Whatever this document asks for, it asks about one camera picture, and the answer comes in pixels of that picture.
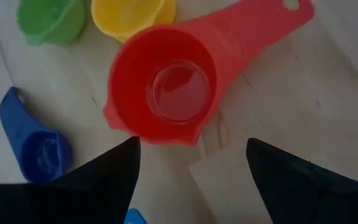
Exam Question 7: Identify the red measuring cup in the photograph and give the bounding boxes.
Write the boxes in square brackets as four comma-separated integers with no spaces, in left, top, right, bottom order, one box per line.
[103,0,316,147]

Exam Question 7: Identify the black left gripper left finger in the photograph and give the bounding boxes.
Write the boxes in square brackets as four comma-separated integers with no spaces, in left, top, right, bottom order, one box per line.
[0,136,142,224]

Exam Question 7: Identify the small dark blue measuring cup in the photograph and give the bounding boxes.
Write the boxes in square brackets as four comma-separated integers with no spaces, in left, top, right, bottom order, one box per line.
[0,86,73,185]

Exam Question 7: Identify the green measuring cup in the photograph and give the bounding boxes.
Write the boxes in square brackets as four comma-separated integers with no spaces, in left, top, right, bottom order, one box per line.
[16,0,86,47]

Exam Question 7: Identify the yellow measuring cup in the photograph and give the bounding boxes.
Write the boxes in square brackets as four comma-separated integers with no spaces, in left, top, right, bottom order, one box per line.
[91,0,177,44]

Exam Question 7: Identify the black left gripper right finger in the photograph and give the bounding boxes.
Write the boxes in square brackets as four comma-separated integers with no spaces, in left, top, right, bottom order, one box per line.
[246,138,358,224]

